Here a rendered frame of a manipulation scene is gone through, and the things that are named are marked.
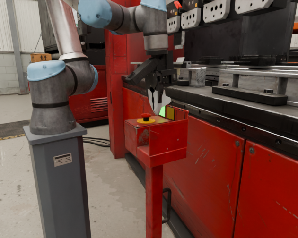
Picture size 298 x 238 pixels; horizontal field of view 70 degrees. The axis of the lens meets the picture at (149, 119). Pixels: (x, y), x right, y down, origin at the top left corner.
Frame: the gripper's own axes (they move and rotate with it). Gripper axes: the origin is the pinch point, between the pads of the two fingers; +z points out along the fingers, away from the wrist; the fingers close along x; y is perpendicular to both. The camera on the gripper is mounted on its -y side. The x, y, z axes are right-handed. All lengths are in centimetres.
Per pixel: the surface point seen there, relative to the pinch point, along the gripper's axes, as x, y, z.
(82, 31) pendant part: 150, 18, -42
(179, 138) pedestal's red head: -4.7, 6.2, 10.0
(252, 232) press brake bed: -28.2, 16.4, 37.5
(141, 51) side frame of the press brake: 132, 67, -20
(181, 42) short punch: 44, 47, -24
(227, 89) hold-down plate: -4.7, 30.1, -3.8
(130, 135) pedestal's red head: 9.7, -6.0, 10.2
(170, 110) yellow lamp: 5.4, 9.9, 2.6
